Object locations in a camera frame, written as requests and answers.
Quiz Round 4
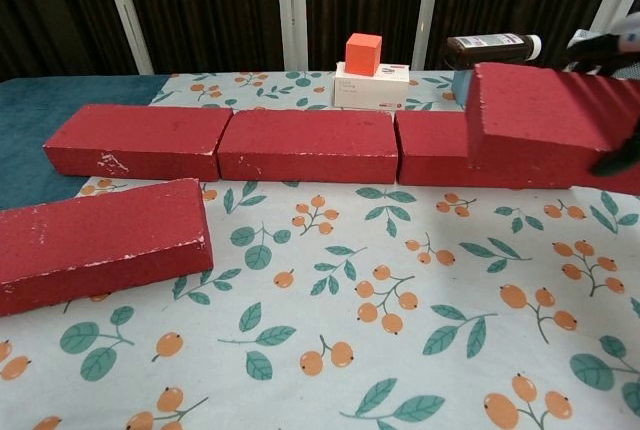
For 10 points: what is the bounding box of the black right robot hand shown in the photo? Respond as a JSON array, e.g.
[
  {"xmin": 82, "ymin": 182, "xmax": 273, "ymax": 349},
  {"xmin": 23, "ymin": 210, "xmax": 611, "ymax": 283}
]
[{"xmin": 566, "ymin": 13, "xmax": 640, "ymax": 177}]

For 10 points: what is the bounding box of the red foam brick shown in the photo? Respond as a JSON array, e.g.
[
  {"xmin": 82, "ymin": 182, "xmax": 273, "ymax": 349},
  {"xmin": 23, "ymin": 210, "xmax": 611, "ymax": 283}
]
[
  {"xmin": 465, "ymin": 62, "xmax": 640, "ymax": 190},
  {"xmin": 216, "ymin": 109, "xmax": 400, "ymax": 185}
]

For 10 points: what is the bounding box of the red brick with worn edges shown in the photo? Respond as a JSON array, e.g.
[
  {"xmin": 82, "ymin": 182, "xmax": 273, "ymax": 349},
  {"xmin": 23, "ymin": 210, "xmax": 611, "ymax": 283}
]
[{"xmin": 0, "ymin": 177, "xmax": 215, "ymax": 319}]

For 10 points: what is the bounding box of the light blue block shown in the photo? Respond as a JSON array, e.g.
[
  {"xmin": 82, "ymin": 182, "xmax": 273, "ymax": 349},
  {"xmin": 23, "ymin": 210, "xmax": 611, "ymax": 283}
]
[{"xmin": 451, "ymin": 69, "xmax": 475, "ymax": 104}]

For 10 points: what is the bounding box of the brown bottle with white cap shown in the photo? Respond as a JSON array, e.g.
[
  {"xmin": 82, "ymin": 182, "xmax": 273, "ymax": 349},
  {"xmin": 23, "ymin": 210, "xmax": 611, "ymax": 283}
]
[{"xmin": 444, "ymin": 33, "xmax": 544, "ymax": 72}]

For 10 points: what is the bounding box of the white carton box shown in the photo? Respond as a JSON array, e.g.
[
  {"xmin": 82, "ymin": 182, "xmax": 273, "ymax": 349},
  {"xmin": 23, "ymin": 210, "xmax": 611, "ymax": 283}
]
[{"xmin": 333, "ymin": 61, "xmax": 412, "ymax": 112}]

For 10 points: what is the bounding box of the orange cube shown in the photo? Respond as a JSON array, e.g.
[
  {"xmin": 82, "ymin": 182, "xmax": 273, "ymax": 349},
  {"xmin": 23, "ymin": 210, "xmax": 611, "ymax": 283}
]
[{"xmin": 345, "ymin": 32, "xmax": 384, "ymax": 77}]

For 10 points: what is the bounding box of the floral fruit print tablecloth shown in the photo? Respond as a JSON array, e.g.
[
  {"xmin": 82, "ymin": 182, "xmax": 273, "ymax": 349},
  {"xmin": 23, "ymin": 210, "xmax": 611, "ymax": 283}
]
[{"xmin": 0, "ymin": 68, "xmax": 640, "ymax": 430}]

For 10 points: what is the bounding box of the red brick with white scrapes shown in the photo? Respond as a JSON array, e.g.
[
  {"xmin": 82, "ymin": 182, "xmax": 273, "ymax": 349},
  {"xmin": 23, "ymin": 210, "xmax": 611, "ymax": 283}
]
[{"xmin": 42, "ymin": 103, "xmax": 235, "ymax": 183}]

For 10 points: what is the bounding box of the teal cloth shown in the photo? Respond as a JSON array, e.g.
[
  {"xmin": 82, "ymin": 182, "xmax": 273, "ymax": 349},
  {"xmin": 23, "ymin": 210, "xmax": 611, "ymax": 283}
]
[{"xmin": 0, "ymin": 74, "xmax": 171, "ymax": 211}]

